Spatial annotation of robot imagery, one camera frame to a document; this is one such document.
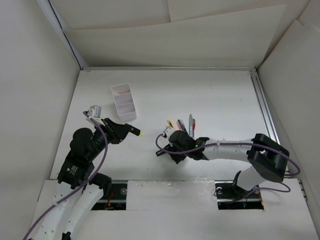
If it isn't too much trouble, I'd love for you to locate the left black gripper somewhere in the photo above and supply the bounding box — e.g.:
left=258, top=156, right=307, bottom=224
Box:
left=88, top=117, right=132, bottom=160

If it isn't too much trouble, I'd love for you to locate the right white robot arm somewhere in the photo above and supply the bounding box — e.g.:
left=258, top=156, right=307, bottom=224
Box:
left=166, top=130, right=290, bottom=197

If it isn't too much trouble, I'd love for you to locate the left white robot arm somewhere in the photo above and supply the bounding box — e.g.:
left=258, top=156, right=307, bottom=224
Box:
left=32, top=112, right=141, bottom=240

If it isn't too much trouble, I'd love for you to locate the black green highlighter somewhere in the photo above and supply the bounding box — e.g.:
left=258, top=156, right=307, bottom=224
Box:
left=155, top=149, right=171, bottom=157

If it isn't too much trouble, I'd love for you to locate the white three-compartment organizer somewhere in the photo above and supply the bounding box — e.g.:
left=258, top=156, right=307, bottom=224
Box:
left=111, top=83, right=137, bottom=122

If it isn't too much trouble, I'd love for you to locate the black blue pen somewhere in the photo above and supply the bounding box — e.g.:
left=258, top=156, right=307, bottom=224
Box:
left=179, top=119, right=189, bottom=134

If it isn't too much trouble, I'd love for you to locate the clear pink pen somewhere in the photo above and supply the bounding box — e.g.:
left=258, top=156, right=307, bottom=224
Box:
left=176, top=119, right=184, bottom=131

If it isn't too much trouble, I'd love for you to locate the yellow utility knife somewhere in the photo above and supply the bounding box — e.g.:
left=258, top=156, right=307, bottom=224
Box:
left=167, top=120, right=174, bottom=128

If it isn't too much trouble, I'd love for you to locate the light blue mechanical pencil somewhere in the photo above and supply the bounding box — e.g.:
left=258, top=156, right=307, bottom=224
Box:
left=188, top=114, right=194, bottom=138

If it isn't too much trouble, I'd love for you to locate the clear red pen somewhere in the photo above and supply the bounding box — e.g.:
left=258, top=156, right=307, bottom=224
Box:
left=192, top=118, right=196, bottom=139

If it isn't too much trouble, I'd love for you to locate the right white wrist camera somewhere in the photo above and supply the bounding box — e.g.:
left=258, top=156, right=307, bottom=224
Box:
left=163, top=126, right=176, bottom=138

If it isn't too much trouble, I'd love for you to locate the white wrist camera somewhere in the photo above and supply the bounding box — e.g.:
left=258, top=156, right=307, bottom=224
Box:
left=86, top=105, right=102, bottom=119
left=163, top=126, right=176, bottom=138

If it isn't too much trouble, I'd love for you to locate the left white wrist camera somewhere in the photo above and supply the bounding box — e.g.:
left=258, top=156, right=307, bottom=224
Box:
left=86, top=105, right=102, bottom=119

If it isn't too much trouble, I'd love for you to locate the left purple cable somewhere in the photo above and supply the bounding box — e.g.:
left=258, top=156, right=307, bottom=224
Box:
left=22, top=111, right=109, bottom=240

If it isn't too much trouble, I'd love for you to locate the purple cable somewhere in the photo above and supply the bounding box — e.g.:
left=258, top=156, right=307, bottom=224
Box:
left=22, top=111, right=109, bottom=240
left=155, top=133, right=301, bottom=201

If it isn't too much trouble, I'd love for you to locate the aluminium rail right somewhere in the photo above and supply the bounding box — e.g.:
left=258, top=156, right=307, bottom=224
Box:
left=249, top=67, right=286, bottom=161

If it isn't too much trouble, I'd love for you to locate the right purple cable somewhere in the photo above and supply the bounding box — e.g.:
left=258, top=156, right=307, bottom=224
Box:
left=155, top=133, right=301, bottom=201

